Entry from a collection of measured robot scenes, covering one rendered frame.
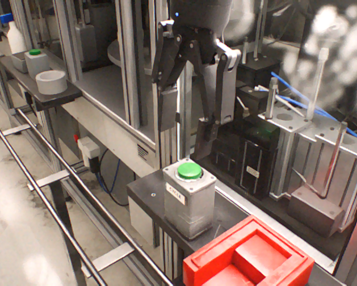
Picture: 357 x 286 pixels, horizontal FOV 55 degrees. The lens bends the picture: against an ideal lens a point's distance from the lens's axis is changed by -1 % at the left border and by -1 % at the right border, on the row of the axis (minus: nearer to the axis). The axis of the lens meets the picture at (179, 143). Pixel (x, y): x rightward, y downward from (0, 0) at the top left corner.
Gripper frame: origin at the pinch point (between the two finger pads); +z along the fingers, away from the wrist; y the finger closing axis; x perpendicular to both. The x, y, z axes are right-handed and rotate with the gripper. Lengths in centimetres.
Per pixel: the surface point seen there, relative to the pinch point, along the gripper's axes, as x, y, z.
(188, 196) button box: 1.6, -4.5, 10.3
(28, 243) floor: 9, 94, 123
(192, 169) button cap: -1.5, -1.6, 8.1
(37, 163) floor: -22, 159, 129
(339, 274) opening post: -11.4, -27.0, 16.6
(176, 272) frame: -15, 10, 65
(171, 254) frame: -14, 13, 59
